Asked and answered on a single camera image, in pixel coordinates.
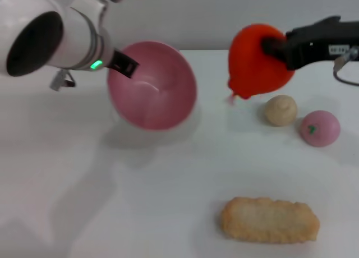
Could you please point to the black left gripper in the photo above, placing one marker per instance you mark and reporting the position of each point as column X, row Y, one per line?
column 115, row 60

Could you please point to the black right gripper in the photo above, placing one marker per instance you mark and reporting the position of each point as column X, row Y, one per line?
column 317, row 45

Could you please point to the red toy pepper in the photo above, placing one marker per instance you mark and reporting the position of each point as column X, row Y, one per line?
column 249, row 67

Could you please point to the pink plastic bowl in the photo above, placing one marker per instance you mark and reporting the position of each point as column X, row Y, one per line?
column 154, row 95

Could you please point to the beige toy bun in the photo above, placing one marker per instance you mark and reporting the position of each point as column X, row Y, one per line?
column 281, row 110

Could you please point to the pink toy peach bun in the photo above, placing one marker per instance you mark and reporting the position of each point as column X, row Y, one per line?
column 321, row 129

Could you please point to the golden toy bread slice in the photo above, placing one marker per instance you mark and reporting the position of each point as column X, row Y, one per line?
column 269, row 220

